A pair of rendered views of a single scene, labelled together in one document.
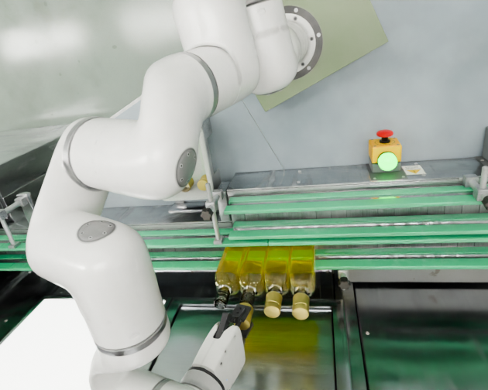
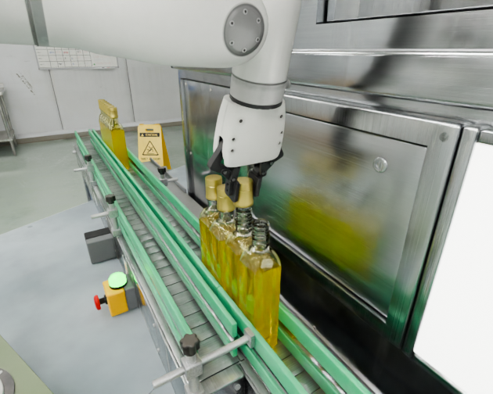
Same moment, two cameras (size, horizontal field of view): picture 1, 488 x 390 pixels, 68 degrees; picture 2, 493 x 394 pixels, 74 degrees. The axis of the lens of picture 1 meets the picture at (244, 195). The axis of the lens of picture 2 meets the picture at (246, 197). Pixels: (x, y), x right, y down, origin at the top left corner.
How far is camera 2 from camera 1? 75 cm
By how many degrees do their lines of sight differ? 67
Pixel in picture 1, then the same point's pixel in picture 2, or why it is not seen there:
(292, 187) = (158, 321)
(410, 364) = not seen: hidden behind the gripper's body
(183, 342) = (373, 237)
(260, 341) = (294, 199)
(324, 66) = (2, 358)
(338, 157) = (138, 331)
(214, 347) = (220, 123)
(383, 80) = (47, 333)
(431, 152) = not seen: hidden behind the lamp
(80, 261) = not seen: outside the picture
